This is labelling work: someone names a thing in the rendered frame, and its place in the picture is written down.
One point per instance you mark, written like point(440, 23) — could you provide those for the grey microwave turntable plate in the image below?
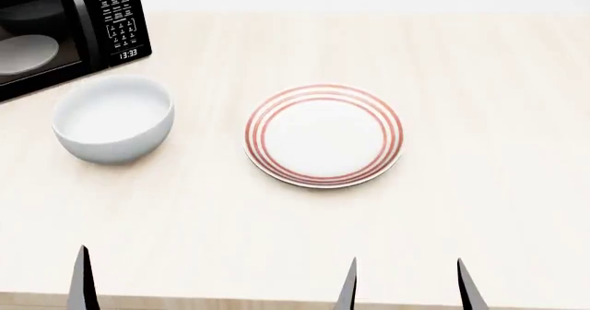
point(25, 54)

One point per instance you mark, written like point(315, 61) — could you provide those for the white ceramic bowl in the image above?
point(113, 130)

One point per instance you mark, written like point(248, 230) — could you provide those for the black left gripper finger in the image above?
point(83, 285)

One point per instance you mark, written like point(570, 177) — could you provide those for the white plate with red rings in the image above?
point(324, 137)

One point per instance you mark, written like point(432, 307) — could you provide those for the black microwave oven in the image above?
point(122, 19)

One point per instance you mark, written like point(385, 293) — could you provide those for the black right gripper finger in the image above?
point(469, 292)
point(346, 292)

